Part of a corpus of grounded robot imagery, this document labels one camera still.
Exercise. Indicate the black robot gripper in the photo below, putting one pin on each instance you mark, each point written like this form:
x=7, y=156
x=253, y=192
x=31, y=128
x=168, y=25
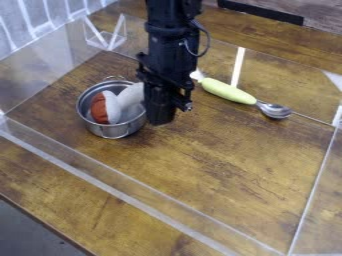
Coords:
x=164, y=71

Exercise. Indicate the small silver pot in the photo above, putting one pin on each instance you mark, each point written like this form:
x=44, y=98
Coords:
x=132, y=118

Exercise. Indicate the plush mushroom red cap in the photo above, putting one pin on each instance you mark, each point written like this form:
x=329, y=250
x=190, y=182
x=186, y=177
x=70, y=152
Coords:
x=108, y=105

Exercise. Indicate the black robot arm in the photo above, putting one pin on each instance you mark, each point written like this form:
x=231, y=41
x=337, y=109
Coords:
x=170, y=18

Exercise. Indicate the black bar on table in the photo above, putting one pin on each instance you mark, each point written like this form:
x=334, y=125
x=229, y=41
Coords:
x=261, y=12

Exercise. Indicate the green handled metal spoon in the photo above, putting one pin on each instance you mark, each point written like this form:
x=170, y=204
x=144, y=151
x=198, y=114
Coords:
x=234, y=94

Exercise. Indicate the clear acrylic enclosure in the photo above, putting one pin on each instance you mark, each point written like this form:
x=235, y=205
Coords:
x=223, y=183

